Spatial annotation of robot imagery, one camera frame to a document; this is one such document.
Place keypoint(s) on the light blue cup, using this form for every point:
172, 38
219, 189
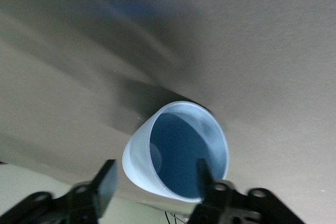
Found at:
139, 161

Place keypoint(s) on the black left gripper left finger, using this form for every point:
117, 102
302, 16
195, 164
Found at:
105, 184

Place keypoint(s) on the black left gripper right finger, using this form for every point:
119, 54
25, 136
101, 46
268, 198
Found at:
207, 182

